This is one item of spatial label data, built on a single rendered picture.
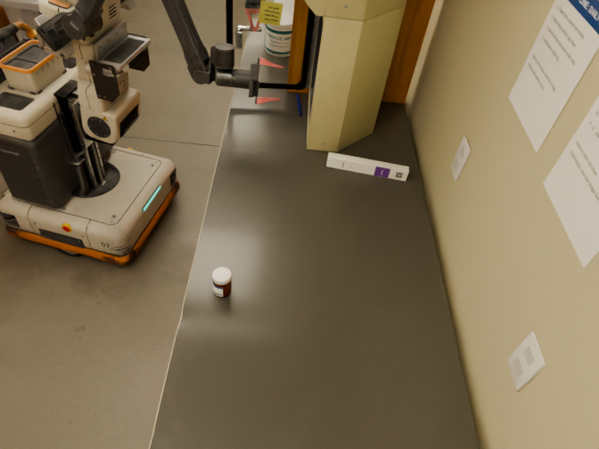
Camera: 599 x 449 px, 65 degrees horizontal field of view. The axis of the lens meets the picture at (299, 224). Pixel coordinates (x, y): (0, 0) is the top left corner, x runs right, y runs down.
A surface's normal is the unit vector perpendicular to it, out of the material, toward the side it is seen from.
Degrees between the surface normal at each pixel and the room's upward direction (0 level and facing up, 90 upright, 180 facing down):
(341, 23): 90
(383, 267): 0
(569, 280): 90
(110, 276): 0
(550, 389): 90
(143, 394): 0
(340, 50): 90
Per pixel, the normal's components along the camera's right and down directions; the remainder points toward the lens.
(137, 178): 0.10, -0.68
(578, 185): -0.99, -0.09
